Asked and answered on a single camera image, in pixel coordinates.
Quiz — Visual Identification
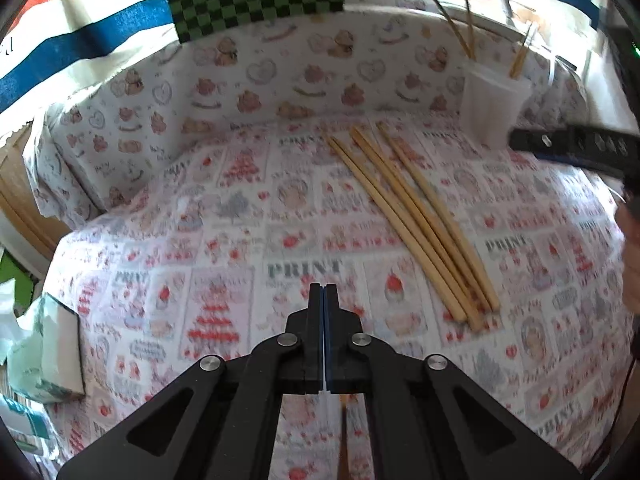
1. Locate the striped fabric curtain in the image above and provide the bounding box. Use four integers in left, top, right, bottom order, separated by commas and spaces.
0, 0, 601, 113

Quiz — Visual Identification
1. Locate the wooden chopstick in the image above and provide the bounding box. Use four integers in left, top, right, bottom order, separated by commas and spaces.
509, 20, 540, 80
458, 0, 477, 60
350, 127, 482, 332
340, 394, 352, 480
325, 135, 468, 322
376, 121, 501, 309
357, 131, 491, 313
420, 0, 473, 60

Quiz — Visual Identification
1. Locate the translucent plastic cup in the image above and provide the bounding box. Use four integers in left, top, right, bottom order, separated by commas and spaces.
459, 62, 533, 148

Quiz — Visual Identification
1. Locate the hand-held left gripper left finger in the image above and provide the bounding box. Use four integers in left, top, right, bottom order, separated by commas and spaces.
56, 282, 325, 480

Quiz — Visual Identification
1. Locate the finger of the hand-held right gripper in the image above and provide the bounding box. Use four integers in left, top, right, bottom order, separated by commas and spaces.
591, 159, 640, 179
509, 127, 640, 165

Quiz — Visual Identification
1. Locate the pale green tissue pack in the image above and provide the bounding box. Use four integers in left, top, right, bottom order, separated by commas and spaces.
7, 292, 86, 403

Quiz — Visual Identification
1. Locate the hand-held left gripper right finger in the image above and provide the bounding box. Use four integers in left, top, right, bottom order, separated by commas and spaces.
324, 282, 583, 480

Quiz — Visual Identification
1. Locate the wooden furniture panel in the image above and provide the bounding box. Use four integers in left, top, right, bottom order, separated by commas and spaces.
0, 125, 68, 266

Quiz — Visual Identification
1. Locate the person's right hand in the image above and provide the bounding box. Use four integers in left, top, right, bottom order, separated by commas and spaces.
616, 202, 640, 312

